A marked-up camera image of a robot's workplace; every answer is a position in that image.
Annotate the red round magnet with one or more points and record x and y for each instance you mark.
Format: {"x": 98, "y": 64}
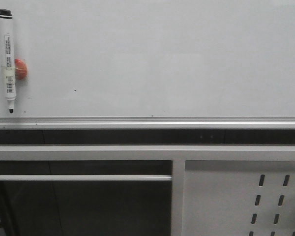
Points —
{"x": 21, "y": 70}

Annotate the white black whiteboard marker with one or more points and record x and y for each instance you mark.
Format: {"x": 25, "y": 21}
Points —
{"x": 8, "y": 57}

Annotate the white perforated pegboard panel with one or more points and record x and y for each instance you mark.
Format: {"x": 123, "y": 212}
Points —
{"x": 239, "y": 198}

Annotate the white horizontal stand bar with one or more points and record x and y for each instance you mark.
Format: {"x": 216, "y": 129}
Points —
{"x": 85, "y": 178}

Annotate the white metal stand frame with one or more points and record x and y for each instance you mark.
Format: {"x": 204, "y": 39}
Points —
{"x": 177, "y": 154}

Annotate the whiteboard with aluminium frame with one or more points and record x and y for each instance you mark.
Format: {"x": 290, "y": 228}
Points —
{"x": 153, "y": 64}

